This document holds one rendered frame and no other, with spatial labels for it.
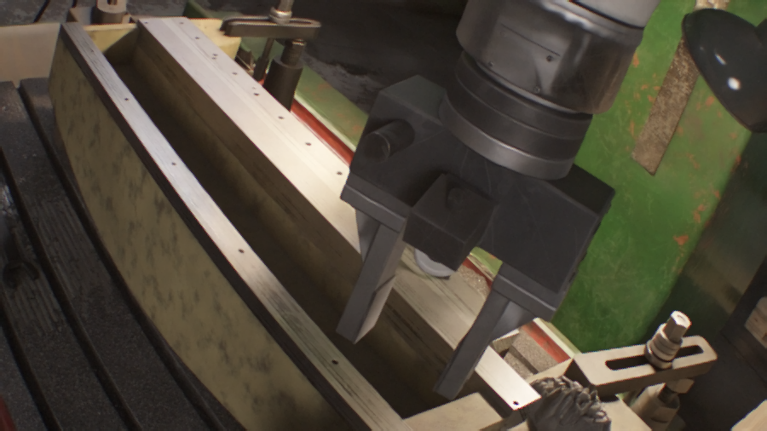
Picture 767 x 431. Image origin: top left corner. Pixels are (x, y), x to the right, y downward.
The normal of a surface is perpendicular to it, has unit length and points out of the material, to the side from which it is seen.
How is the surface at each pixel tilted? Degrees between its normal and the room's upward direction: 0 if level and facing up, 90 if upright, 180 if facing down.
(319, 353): 0
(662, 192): 90
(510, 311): 90
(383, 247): 90
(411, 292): 0
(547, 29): 90
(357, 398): 0
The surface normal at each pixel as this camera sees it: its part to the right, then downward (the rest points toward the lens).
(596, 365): 0.33, -0.80
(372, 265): -0.44, 0.33
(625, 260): -0.73, 0.11
